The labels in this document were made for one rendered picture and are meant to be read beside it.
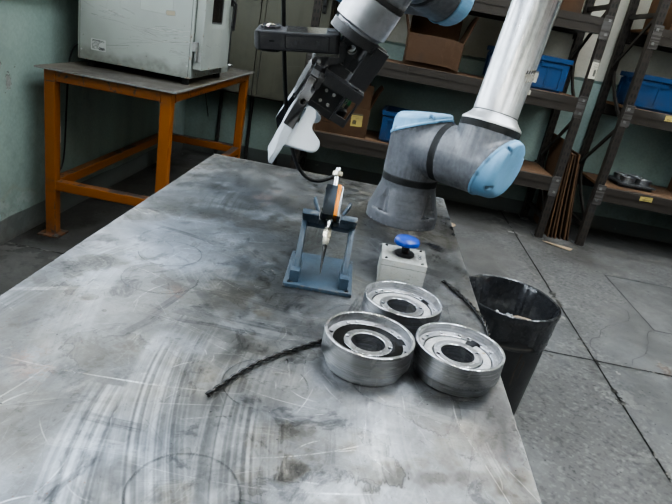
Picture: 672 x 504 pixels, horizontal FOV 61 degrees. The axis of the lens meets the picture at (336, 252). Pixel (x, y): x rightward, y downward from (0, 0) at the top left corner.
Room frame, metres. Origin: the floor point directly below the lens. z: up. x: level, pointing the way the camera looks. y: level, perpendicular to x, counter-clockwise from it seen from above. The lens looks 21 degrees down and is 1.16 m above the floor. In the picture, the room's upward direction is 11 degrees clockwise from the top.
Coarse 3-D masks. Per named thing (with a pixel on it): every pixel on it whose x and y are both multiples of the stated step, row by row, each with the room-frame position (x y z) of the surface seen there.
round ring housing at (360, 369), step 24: (360, 312) 0.62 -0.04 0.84; (360, 336) 0.59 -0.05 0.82; (384, 336) 0.59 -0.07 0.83; (408, 336) 0.59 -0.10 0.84; (336, 360) 0.53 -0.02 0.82; (360, 360) 0.52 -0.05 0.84; (384, 360) 0.53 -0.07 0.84; (408, 360) 0.55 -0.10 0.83; (360, 384) 0.53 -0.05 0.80; (384, 384) 0.54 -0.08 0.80
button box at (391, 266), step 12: (384, 252) 0.83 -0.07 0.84; (396, 252) 0.83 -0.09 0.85; (420, 252) 0.86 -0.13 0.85; (384, 264) 0.81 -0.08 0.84; (396, 264) 0.81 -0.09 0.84; (408, 264) 0.80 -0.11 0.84; (420, 264) 0.81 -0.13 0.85; (384, 276) 0.81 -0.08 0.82; (396, 276) 0.80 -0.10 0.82; (408, 276) 0.80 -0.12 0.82; (420, 276) 0.80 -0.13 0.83
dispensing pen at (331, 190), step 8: (336, 168) 0.85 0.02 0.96; (336, 176) 0.84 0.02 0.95; (328, 184) 0.82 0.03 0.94; (336, 184) 0.84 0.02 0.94; (328, 192) 0.81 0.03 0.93; (336, 192) 0.81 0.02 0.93; (328, 200) 0.80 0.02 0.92; (328, 208) 0.80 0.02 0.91; (320, 216) 0.81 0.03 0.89; (328, 216) 0.80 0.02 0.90; (328, 224) 0.80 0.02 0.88; (328, 232) 0.79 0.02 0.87; (328, 240) 0.79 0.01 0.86; (320, 264) 0.77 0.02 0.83; (320, 272) 0.76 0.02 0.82
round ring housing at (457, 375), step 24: (432, 336) 0.62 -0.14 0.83; (456, 336) 0.63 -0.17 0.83; (480, 336) 0.63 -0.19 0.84; (432, 360) 0.55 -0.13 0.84; (456, 360) 0.61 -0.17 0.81; (480, 360) 0.58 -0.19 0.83; (504, 360) 0.57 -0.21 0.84; (432, 384) 0.55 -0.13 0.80; (456, 384) 0.54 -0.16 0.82; (480, 384) 0.54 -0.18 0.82
